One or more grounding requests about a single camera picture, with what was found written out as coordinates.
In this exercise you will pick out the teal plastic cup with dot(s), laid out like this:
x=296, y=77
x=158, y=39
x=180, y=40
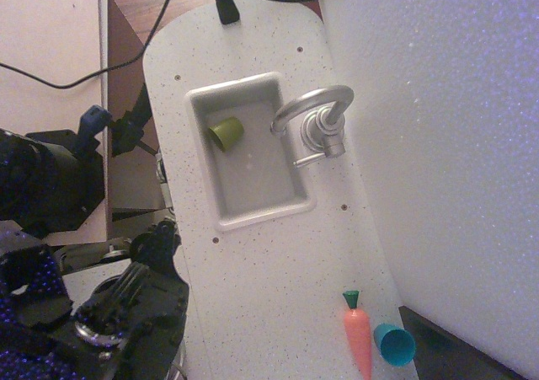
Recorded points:
x=395, y=345

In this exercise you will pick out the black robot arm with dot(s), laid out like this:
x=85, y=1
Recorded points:
x=67, y=314

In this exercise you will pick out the silver toy faucet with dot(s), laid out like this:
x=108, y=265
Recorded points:
x=322, y=130

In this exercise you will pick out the black cable plug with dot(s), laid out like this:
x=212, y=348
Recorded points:
x=227, y=11

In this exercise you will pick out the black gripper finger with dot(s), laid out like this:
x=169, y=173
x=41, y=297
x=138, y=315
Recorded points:
x=157, y=246

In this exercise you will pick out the orange toy carrot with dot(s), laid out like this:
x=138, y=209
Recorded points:
x=358, y=331

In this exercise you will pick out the olive green cup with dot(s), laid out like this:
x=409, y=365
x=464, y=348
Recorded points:
x=226, y=133

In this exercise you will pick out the grey toy sink basin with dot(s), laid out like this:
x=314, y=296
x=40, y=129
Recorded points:
x=255, y=180

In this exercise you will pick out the blue cable connector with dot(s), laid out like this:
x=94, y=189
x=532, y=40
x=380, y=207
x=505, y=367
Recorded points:
x=91, y=123

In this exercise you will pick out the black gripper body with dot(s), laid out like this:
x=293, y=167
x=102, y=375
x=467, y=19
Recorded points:
x=130, y=330

